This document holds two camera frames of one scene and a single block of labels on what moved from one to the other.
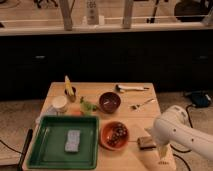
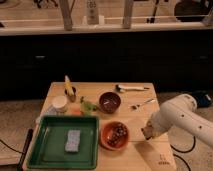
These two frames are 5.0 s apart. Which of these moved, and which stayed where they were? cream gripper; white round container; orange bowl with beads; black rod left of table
Moved: cream gripper
Stayed: black rod left of table; white round container; orange bowl with beads
